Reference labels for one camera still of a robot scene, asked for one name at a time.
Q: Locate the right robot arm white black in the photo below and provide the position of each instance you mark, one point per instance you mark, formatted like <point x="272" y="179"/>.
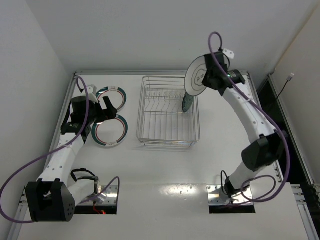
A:
<point x="267" y="141"/>

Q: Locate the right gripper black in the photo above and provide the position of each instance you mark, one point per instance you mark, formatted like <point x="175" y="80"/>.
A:
<point x="208" y="78"/>

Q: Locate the small blue patterned plate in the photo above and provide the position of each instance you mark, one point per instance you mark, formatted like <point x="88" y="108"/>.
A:
<point x="187" y="102"/>

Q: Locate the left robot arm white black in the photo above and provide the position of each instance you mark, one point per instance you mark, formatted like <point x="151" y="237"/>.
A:
<point x="49" y="198"/>

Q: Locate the near green red rimmed plate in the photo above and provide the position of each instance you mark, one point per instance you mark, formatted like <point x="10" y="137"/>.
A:
<point x="111" y="132"/>

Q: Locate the green red rimmed plate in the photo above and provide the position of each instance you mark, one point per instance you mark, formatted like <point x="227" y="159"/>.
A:
<point x="117" y="96"/>
<point x="111" y="132"/>

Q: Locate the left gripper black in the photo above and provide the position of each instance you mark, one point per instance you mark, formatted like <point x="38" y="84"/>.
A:
<point x="100" y="113"/>

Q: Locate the metal wire dish rack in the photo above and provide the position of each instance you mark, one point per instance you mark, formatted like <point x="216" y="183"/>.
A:
<point x="161" y="121"/>

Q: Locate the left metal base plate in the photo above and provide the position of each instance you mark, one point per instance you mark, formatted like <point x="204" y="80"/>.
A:
<point x="107" y="197"/>

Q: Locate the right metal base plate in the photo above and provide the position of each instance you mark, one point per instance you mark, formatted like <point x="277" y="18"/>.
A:
<point x="216" y="198"/>

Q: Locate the metal base plate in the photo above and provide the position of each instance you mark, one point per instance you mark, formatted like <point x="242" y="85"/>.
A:
<point x="216" y="198"/>
<point x="107" y="197"/>

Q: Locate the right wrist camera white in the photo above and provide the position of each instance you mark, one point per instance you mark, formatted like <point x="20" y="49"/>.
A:
<point x="228" y="53"/>

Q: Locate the white plate with grey rim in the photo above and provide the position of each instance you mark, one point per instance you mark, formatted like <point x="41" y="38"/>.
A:
<point x="194" y="77"/>

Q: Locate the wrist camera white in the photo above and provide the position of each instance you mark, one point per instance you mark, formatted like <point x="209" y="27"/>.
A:
<point x="228" y="53"/>
<point x="90" y="92"/>

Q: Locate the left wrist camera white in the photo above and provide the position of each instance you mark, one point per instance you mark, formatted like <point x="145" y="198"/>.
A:
<point x="90" y="92"/>

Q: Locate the far green red rimmed plate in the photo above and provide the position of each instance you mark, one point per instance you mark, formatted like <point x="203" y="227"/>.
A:
<point x="117" y="96"/>

